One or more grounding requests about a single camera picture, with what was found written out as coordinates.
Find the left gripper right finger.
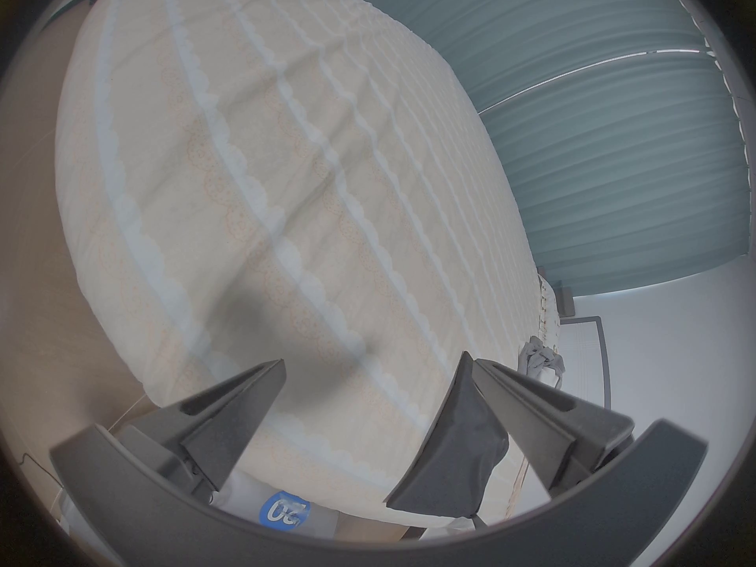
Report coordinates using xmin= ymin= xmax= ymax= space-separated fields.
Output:
xmin=472 ymin=358 xmax=635 ymax=490

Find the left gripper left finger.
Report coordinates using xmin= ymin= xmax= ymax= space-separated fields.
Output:
xmin=121 ymin=359 xmax=288 ymax=490

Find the black T-shirt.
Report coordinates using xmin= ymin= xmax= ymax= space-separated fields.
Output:
xmin=383 ymin=351 xmax=510 ymax=519

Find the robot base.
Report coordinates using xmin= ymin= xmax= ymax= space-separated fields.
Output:
xmin=207 ymin=469 xmax=342 ymax=541

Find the pile of clothes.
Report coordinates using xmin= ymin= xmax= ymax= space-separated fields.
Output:
xmin=517 ymin=334 xmax=567 ymax=389

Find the bed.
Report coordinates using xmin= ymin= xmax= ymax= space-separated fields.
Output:
xmin=53 ymin=0 xmax=609 ymax=524

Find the white printed pillow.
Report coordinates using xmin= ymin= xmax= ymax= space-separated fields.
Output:
xmin=536 ymin=272 xmax=563 ymax=350

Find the blue-green curtain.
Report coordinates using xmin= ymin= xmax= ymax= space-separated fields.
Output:
xmin=477 ymin=50 xmax=756 ymax=298
xmin=348 ymin=0 xmax=712 ymax=115

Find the black cable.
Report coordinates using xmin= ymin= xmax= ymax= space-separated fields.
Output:
xmin=17 ymin=450 xmax=67 ymax=490

